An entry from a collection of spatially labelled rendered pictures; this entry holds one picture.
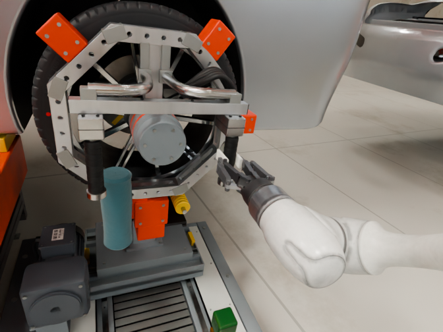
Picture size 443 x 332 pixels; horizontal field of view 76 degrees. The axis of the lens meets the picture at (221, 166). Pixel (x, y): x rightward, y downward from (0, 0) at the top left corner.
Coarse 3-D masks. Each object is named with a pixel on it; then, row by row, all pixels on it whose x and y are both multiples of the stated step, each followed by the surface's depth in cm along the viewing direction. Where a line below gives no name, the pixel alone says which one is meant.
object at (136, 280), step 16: (192, 240) 141; (192, 256) 133; (96, 272) 118; (128, 272) 122; (144, 272) 124; (160, 272) 123; (176, 272) 126; (192, 272) 130; (96, 288) 113; (112, 288) 116; (128, 288) 120; (144, 288) 123
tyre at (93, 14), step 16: (80, 16) 76; (96, 16) 76; (112, 16) 77; (128, 16) 79; (144, 16) 80; (160, 16) 82; (176, 16) 83; (80, 32) 76; (96, 32) 78; (128, 32) 81; (192, 32) 87; (48, 48) 76; (48, 64) 77; (64, 64) 78; (224, 64) 95; (48, 80) 79; (32, 96) 82; (48, 112) 83; (48, 128) 85; (48, 144) 87; (176, 176) 109
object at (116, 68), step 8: (120, 56) 105; (128, 56) 104; (136, 56) 105; (112, 64) 103; (120, 64) 104; (128, 64) 105; (112, 72) 104; (120, 72) 105; (128, 72) 106; (120, 80) 107; (128, 80) 107; (112, 96) 108; (120, 96) 107; (168, 96) 116; (112, 120) 113; (120, 120) 114; (128, 128) 117
